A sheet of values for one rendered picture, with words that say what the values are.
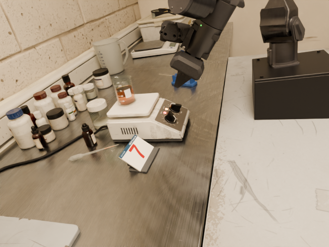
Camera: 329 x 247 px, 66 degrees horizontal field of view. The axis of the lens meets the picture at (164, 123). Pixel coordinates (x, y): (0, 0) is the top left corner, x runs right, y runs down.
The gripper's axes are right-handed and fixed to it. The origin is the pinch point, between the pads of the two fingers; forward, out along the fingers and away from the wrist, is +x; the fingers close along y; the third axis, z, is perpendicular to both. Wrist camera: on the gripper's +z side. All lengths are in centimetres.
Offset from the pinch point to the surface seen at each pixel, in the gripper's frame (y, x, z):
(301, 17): -145, -14, -52
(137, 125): 1.9, 17.2, 4.1
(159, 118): -0.6, 13.8, -0.1
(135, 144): 6.5, 19.1, 2.1
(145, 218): 24.9, 17.4, -6.3
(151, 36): -109, 34, 29
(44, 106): -9, 37, 35
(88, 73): -49, 43, 40
